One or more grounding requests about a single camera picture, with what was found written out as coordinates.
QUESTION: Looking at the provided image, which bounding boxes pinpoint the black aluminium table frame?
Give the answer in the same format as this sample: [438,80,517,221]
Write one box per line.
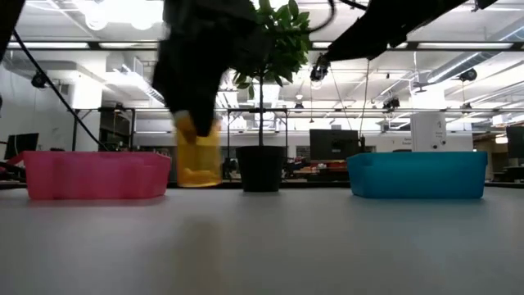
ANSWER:
[0,179,524,190]

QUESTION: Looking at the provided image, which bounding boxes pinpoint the white pillar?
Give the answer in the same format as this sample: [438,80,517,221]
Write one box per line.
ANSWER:
[410,112,448,152]

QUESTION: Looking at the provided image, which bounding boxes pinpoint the black diagonal pole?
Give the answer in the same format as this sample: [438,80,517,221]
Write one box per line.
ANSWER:
[11,29,102,151]

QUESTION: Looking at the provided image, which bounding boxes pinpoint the black metal frame stand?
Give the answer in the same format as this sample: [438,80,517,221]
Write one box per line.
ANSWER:
[226,107,289,148]

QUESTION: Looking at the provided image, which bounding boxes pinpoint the green leafy potted plant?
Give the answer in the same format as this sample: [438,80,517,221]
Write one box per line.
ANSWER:
[228,0,312,148]

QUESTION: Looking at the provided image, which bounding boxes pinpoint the pink plastic bin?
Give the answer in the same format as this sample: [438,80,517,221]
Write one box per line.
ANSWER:
[20,150,173,201]

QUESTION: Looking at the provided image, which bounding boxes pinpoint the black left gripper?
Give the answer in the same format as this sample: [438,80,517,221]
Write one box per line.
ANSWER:
[151,0,265,138]

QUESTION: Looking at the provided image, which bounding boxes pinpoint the black computer monitor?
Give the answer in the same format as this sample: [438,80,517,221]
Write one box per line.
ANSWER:
[2,132,40,161]
[505,125,524,161]
[309,129,362,162]

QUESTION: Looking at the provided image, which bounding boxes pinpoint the black plant pot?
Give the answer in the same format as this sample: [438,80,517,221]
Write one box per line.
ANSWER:
[235,145,287,193]

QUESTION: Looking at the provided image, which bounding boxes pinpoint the black shelf rack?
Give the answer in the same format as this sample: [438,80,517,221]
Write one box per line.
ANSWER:
[71,107,137,152]

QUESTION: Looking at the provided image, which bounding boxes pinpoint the blue plastic bin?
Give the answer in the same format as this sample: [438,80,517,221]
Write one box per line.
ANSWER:
[346,151,489,201]

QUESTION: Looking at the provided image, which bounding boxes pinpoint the grey table mat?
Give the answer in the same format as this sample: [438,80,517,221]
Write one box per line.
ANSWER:
[0,187,524,295]

